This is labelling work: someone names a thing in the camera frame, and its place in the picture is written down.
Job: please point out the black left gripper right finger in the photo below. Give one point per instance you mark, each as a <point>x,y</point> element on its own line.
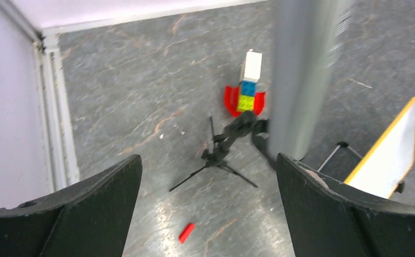
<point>326,217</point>

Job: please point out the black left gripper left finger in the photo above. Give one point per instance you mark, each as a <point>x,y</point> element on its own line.
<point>89,218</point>

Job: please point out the yellow framed whiteboard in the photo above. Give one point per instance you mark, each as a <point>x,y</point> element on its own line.
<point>381,171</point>

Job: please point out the red marker cap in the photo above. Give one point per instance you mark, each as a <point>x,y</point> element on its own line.
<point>186,232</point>

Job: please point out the black tripod microphone stand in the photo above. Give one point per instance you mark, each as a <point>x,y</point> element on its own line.
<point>243,125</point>

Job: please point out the silver microphone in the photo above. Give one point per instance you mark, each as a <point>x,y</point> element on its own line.
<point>309,38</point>

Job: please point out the aluminium frame rail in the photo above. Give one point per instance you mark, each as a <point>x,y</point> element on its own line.
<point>57,131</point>

